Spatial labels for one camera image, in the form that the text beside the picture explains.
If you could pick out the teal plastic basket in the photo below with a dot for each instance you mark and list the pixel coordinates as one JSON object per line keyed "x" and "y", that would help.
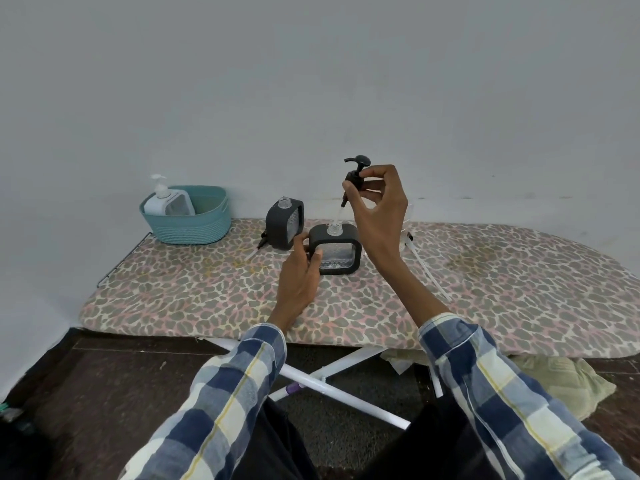
{"x": 190, "y": 229}

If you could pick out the person's right forearm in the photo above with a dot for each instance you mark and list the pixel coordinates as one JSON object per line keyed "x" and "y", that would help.
{"x": 490, "y": 394}

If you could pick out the person's right hand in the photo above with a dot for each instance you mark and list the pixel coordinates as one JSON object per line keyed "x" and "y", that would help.
{"x": 387, "y": 224}

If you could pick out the white square dispenser bottle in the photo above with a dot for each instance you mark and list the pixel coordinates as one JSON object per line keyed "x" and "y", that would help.
{"x": 175, "y": 204}

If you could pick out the long-tube black pump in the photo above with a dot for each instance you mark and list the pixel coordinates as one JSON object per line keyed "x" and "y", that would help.
{"x": 427, "y": 272}

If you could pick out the tall clear plastic bottle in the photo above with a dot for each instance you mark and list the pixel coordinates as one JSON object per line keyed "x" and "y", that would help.
{"x": 410, "y": 217}

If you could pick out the clear plastic water bottle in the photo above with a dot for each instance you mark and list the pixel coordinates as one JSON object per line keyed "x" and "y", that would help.
{"x": 10, "y": 409}

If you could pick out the person's left forearm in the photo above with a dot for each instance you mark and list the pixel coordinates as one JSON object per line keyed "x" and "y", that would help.
{"x": 225, "y": 409}

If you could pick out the black soap dispenser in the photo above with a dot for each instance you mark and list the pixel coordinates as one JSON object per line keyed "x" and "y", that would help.
{"x": 340, "y": 267}
{"x": 277, "y": 229}

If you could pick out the person's left hand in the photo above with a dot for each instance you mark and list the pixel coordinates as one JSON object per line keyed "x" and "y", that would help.
{"x": 297, "y": 284}

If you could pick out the black bag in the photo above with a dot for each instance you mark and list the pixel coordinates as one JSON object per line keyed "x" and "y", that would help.
{"x": 20, "y": 449}

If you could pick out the leopard print ironing board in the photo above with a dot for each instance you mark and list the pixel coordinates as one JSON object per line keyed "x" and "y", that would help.
{"x": 500, "y": 304}

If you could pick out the person's black trousers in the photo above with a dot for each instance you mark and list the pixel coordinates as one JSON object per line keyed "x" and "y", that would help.
{"x": 270, "y": 444}

